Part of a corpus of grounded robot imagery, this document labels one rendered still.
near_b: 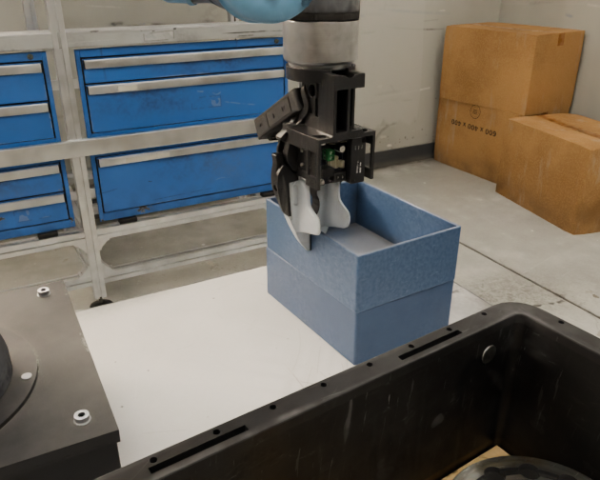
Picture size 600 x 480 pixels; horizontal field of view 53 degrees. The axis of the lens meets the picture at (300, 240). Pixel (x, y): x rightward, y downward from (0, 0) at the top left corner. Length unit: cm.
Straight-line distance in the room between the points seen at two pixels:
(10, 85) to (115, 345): 133
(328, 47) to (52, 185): 157
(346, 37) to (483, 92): 293
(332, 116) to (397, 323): 26
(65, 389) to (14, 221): 158
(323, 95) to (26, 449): 40
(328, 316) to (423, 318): 12
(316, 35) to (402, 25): 299
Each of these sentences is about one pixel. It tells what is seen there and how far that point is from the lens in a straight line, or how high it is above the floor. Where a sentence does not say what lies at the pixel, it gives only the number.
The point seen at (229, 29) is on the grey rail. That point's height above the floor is 92.
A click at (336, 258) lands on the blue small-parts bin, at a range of 66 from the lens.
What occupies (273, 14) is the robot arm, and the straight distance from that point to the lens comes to 42.
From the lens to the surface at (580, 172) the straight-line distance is 289.
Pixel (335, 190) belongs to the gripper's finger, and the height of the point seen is 89.
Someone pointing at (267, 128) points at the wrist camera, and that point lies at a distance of 70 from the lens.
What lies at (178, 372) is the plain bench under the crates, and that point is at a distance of 70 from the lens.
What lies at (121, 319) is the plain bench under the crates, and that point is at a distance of 81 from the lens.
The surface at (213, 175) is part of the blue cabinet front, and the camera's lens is 219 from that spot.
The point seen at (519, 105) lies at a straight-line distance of 337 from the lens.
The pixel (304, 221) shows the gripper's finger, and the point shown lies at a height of 86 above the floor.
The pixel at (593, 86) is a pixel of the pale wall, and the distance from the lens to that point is 363.
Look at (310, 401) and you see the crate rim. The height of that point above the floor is 93.
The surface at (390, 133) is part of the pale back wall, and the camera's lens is 365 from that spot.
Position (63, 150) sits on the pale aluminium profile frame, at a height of 59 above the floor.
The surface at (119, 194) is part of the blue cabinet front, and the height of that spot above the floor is 41.
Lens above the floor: 112
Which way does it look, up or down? 25 degrees down
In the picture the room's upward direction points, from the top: straight up
